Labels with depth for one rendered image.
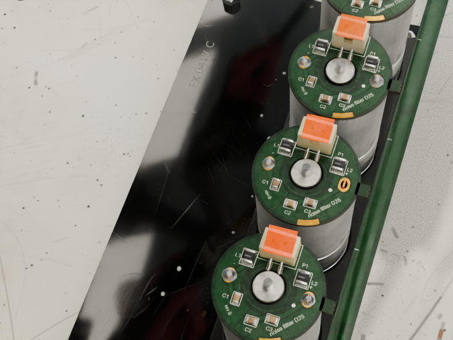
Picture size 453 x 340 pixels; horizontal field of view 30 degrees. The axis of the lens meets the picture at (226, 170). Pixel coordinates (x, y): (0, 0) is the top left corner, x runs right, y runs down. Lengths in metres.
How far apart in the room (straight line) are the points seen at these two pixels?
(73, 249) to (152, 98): 0.06
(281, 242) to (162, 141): 0.09
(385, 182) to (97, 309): 0.09
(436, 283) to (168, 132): 0.09
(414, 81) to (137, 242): 0.09
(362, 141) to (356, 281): 0.05
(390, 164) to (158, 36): 0.12
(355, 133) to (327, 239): 0.03
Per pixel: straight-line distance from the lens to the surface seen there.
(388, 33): 0.22
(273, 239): 0.18
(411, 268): 0.25
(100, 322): 0.24
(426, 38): 0.21
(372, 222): 0.19
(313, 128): 0.19
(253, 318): 0.18
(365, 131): 0.21
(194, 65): 0.27
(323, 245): 0.21
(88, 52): 0.29
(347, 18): 0.21
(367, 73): 0.21
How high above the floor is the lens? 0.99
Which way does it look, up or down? 66 degrees down
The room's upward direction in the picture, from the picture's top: 10 degrees counter-clockwise
